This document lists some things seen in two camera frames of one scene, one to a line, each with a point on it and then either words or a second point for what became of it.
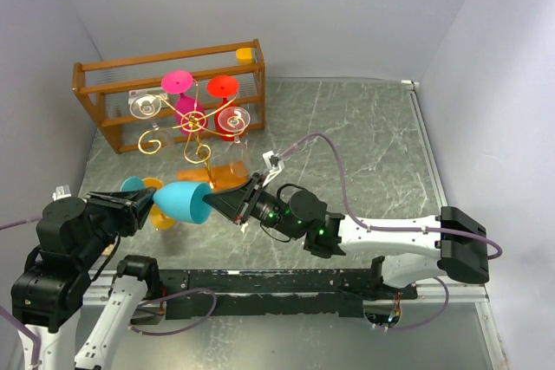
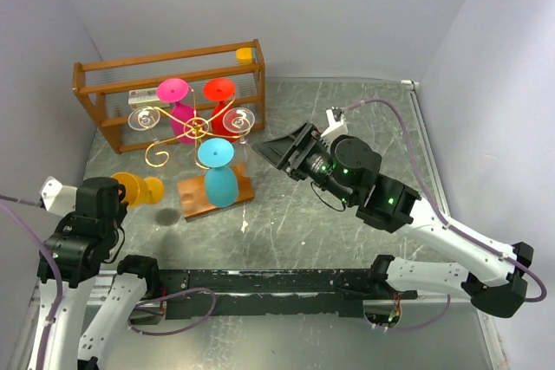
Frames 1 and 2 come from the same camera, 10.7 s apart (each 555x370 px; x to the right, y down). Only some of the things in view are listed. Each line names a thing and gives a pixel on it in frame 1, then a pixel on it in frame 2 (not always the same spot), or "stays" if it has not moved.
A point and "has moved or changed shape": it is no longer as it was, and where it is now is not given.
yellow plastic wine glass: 159,220 -> 140,191
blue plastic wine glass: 181,199 -> 220,184
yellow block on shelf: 244,55 stays
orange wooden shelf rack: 151,100 stays
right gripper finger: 235,203 -> 276,151
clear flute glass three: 146,107 has moved or changed shape
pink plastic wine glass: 190,117 has moved or changed shape
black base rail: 300,293 stays
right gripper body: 255,197 -> 307,144
